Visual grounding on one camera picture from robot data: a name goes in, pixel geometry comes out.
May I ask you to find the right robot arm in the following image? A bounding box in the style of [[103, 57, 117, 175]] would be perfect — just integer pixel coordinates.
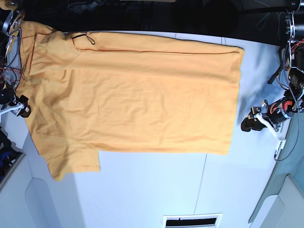
[[0, 0, 31, 118]]

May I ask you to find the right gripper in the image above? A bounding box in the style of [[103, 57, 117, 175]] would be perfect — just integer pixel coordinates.
[[0, 89, 31, 118]]

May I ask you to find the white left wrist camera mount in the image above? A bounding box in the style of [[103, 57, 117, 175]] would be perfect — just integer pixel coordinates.
[[254, 100, 286, 160]]

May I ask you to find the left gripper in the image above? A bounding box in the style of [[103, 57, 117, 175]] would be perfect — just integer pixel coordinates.
[[241, 98, 294, 132]]

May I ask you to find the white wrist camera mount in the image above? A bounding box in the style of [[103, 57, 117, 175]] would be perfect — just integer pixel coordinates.
[[0, 102, 23, 120], [254, 100, 286, 160]]

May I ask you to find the black blue items bin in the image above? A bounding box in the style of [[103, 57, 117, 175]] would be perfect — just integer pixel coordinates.
[[0, 127, 23, 182]]

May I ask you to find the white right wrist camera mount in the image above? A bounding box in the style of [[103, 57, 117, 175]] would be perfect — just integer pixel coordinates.
[[0, 102, 23, 120]]

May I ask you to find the white table vent grille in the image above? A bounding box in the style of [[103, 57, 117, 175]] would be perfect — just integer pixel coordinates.
[[162, 213, 223, 228]]

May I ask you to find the grey green cloth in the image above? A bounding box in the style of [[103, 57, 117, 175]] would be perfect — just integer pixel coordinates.
[[248, 113, 304, 224]]

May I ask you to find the orange yellow t-shirt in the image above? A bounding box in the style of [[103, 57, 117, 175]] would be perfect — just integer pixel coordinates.
[[18, 21, 245, 181]]

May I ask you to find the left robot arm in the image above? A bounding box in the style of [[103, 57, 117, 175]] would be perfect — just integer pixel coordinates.
[[241, 0, 304, 132]]

